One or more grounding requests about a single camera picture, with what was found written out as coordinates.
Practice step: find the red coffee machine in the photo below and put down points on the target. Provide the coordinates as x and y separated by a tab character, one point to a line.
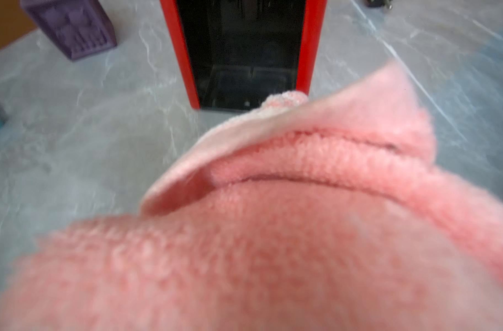
234	54

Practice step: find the pink cloth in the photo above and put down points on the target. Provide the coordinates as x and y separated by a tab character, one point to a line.
300	215

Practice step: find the purple block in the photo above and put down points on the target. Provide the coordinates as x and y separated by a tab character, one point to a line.
78	28

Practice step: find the black power plug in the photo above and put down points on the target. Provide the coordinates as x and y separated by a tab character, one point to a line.
379	4

